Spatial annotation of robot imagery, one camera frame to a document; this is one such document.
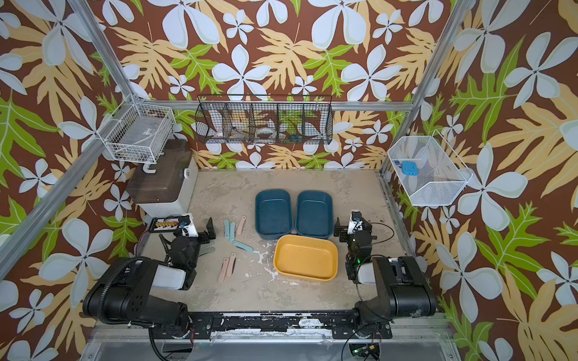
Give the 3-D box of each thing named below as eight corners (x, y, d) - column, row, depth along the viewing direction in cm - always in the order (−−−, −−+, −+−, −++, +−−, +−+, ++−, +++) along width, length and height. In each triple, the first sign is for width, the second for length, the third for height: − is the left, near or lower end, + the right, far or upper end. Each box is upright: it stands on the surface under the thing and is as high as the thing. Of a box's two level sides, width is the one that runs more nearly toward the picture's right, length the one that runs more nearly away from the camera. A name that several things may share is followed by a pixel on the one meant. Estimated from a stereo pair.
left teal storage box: (252, 243, 95) (251, 236, 90) (257, 196, 111) (256, 189, 106) (293, 243, 95) (293, 236, 91) (292, 196, 111) (292, 189, 106)
